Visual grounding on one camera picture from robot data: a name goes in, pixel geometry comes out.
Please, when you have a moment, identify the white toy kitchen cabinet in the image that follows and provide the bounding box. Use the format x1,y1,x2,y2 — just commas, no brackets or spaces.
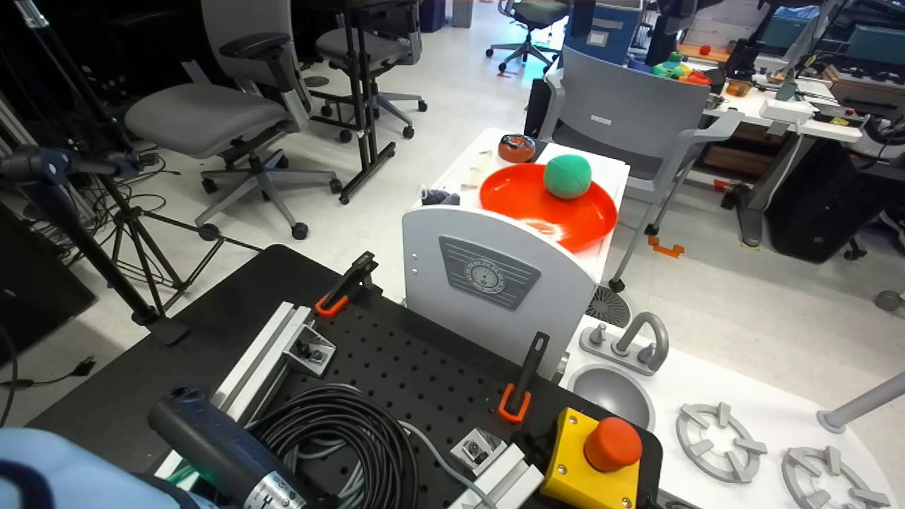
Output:
412,126,899,509

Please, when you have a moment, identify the blue storage bin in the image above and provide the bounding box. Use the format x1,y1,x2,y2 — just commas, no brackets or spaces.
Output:
564,0,653,69

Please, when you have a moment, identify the red plastic bowl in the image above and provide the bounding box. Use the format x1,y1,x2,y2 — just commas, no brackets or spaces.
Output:
477,162,621,254

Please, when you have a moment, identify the black desk leg frame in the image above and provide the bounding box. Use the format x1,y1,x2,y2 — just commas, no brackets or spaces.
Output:
334,0,399,208

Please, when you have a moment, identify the black star-base office chair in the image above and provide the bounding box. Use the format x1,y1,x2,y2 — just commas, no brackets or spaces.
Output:
484,0,573,80

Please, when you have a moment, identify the black perforated breadboard table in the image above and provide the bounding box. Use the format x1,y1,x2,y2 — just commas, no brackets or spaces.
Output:
26,240,667,509

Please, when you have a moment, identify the coiled black cable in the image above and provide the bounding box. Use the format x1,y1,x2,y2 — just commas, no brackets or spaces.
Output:
250,379,422,509

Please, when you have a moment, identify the black floor cable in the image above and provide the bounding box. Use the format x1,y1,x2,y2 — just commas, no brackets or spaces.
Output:
0,322,95,431

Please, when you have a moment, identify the toy sink basin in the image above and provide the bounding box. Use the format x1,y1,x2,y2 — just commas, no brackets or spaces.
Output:
569,366,660,434

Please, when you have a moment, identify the aluminium extrusion rail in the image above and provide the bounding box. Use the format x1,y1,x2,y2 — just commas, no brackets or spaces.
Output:
206,301,317,427
450,441,548,509

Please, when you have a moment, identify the small brown bowl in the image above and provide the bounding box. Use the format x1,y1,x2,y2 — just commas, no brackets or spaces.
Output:
496,131,539,168

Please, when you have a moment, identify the yellow box red stop button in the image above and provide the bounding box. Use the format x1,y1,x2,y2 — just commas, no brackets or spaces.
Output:
539,404,664,509

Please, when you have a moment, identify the orange-handled black clamp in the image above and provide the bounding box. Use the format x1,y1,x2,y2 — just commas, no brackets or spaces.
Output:
312,250,381,322
496,332,555,427

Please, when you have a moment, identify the black robot cable connector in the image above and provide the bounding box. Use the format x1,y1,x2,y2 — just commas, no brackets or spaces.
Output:
146,386,308,509

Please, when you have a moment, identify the white table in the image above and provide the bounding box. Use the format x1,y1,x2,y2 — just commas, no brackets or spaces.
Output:
702,75,872,250

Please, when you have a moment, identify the grey toy faucet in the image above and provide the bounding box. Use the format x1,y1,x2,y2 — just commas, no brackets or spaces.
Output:
576,308,674,376

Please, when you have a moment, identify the black camera tripod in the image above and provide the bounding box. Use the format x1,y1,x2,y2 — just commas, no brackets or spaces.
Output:
0,145,267,329

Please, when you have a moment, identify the grey office chair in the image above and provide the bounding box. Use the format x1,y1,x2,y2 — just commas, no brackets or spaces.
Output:
122,0,344,243

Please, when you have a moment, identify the silver corner bracket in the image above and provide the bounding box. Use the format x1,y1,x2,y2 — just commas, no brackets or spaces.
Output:
282,329,340,375
450,427,508,478

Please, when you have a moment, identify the grey plastic chair on casters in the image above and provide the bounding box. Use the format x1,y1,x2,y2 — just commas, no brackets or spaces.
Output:
539,46,746,295

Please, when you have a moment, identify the green foam ball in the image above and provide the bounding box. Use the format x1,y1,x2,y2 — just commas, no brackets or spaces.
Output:
544,153,596,203

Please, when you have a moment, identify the orange floor tape marker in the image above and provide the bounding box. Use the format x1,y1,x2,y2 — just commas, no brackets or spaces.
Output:
646,233,687,264

